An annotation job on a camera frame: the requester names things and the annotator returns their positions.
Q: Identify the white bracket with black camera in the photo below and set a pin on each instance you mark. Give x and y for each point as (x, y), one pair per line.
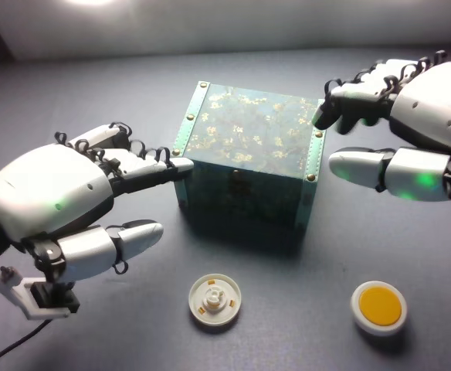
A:
(17, 293)

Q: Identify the white button with yellow top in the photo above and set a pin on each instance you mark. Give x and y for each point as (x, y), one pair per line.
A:
(379, 306)

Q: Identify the teal floral lidded box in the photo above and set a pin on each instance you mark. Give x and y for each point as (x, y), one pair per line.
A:
(248, 127)

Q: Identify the grey table cloth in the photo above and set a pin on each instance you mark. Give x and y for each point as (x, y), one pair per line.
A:
(133, 340)

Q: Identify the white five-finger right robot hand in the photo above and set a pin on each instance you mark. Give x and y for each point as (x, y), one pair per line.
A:
(434, 104)

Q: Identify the white round disc with pegs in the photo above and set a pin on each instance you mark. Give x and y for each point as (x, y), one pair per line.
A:
(214, 301)

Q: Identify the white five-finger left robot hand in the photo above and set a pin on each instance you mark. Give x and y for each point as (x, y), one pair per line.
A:
(44, 185)

